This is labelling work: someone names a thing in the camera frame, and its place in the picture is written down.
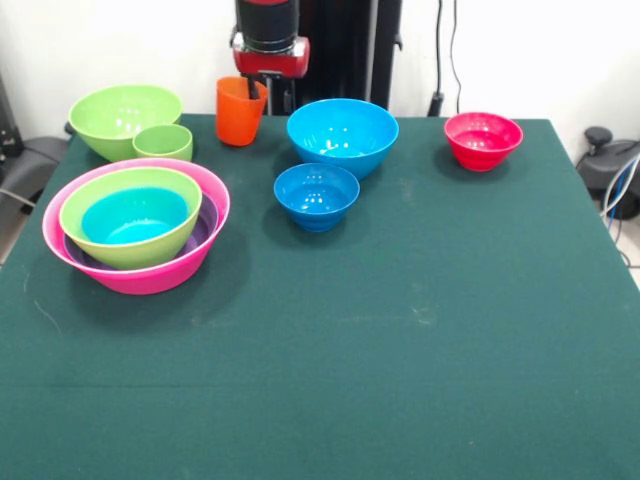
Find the black wall cable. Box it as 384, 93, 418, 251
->
429, 0, 464, 119

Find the small pink bowl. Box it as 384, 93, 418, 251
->
443, 111, 525, 173

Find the green cup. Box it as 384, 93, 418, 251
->
132, 123, 194, 163

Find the small dark blue bowl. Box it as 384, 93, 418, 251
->
273, 162, 361, 234

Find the bundle of floor cables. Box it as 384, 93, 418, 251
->
597, 154, 640, 271

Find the large blue bowl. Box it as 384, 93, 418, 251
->
286, 98, 400, 181

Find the large pink bowl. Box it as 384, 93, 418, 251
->
41, 158, 231, 296

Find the light blue straight-sided bowl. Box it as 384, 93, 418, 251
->
81, 186, 190, 246

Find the purple bowl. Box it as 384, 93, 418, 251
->
63, 193, 220, 274

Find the dark green table cloth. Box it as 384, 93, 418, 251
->
0, 113, 640, 480

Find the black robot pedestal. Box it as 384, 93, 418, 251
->
229, 0, 404, 117

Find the orange cup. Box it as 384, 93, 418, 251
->
215, 76, 270, 148

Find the green bowl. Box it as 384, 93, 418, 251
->
67, 84, 184, 164
58, 166, 204, 271

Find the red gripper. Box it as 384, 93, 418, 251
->
231, 35, 311, 104

